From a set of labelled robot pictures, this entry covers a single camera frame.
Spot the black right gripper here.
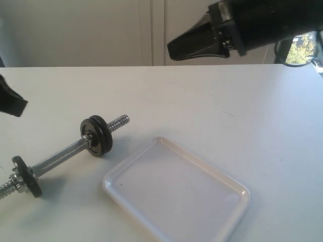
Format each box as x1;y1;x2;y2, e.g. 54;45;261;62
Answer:
167;0;322;61

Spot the black weight plate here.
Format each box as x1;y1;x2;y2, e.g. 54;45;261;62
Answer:
80;118;106;157
12;156;42;198
91;115;113;153

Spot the chrome spinlock collar nut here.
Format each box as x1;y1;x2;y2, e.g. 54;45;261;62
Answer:
9;172;28;194

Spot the dark window frame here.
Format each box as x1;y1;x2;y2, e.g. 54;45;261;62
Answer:
274;37;294;64

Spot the chrome dumbbell bar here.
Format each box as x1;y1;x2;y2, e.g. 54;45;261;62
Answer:
1;114;130;199

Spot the white plastic tray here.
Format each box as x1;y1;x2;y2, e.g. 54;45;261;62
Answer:
102;137;250;241

